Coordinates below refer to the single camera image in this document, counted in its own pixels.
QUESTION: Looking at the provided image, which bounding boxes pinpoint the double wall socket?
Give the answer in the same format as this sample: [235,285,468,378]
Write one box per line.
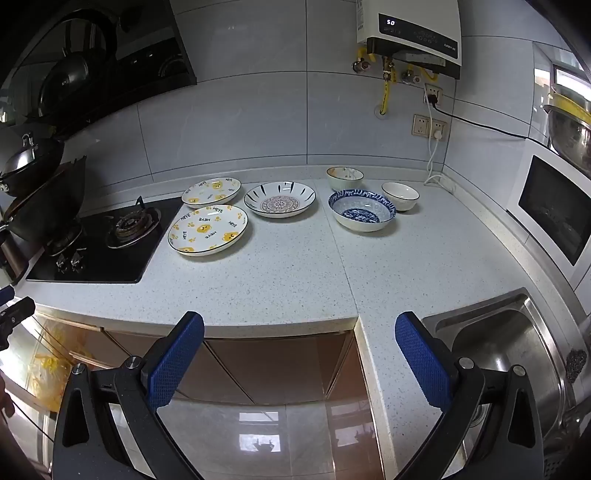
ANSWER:
[412,114,448,140]

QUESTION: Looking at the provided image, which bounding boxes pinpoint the stainless steel basin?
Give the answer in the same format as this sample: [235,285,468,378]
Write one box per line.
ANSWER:
[542,104,591,178]

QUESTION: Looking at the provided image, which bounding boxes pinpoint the white bowl dark rim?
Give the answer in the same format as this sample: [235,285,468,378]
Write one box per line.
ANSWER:
[381,181,421,212]

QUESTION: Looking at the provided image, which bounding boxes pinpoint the window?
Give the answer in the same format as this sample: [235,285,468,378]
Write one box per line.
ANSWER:
[551,65,591,100]

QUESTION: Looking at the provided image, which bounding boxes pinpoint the dark stroke patterned plate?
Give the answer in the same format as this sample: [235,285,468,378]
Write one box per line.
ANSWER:
[243,181,317,219]

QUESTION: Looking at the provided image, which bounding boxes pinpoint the steel wool scourer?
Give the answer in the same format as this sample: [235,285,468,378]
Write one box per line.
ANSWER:
[566,348,588,384]

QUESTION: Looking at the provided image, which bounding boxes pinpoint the gas burner with grate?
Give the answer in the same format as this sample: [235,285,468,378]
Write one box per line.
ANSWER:
[44,222,84,257]
[105,196,162,250]

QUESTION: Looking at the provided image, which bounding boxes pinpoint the small black wok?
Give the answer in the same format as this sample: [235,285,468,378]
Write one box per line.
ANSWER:
[0,138,65,197]

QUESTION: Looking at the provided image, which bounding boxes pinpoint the brown metallic kettle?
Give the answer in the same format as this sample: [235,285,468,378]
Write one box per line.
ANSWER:
[0,231,31,287]

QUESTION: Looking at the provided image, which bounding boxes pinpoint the yellow gas hose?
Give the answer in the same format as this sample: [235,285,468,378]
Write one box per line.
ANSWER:
[378,69,398,116]

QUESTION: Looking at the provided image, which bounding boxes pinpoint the white power cable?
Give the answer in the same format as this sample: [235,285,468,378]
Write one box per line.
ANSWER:
[424,130,455,192]

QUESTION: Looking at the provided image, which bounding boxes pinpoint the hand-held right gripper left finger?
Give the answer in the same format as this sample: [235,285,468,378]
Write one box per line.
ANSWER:
[52,311,205,480]

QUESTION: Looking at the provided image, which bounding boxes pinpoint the yellow plastic basin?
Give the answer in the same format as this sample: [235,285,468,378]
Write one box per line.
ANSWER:
[547,90,591,116]

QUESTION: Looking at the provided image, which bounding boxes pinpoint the black glass range hood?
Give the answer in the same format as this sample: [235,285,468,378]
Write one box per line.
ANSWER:
[0,0,198,134]

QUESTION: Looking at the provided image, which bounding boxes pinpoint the large black wok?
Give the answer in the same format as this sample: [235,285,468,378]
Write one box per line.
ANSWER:
[0,156,88,241]

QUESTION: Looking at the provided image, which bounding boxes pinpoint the blue patterned plate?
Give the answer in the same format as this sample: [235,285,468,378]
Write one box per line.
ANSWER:
[328,189,397,233]

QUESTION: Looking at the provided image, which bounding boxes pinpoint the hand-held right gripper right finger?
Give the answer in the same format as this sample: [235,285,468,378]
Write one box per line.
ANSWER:
[394,311,546,480]

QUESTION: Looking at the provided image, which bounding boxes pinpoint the white bowl orange flowers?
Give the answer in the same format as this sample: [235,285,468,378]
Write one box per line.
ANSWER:
[326,167,365,192]

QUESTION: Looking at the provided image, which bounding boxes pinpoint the steel wok lid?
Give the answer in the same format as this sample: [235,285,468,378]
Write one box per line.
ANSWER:
[2,131,40,174]

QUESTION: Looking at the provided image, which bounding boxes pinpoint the black power cable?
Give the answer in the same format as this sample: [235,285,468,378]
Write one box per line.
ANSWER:
[427,92,552,146]

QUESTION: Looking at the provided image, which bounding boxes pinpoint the stainless steel sink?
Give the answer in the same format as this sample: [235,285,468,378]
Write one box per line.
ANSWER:
[421,288,591,480]

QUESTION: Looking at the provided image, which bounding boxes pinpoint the black glass gas stove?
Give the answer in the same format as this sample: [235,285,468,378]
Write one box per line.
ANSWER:
[26,196,185,284]

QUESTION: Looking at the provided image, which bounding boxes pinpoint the person's left hand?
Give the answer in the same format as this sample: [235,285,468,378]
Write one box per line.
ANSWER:
[0,369,17,418]

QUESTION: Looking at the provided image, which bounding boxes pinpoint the white gas water heater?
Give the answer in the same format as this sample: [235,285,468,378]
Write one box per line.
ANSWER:
[355,0,462,80]

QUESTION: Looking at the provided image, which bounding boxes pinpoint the clear plastic bag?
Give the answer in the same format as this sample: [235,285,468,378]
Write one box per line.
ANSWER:
[28,323,88,411]

